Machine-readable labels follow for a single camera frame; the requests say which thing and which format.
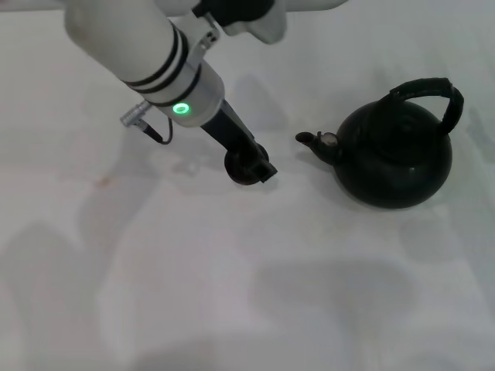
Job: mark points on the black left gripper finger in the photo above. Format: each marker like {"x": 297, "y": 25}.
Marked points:
{"x": 265, "y": 170}
{"x": 240, "y": 164}

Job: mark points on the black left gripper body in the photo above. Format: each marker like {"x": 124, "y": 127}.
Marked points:
{"x": 232, "y": 129}

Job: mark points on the dark round teacup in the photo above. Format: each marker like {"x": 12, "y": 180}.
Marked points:
{"x": 236, "y": 175}

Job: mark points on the black round teapot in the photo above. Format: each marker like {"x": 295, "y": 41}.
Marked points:
{"x": 390, "y": 166}

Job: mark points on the white rounded robot base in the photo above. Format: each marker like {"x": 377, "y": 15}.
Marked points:
{"x": 317, "y": 4}

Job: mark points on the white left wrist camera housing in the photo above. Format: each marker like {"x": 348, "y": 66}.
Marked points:
{"x": 267, "y": 27}

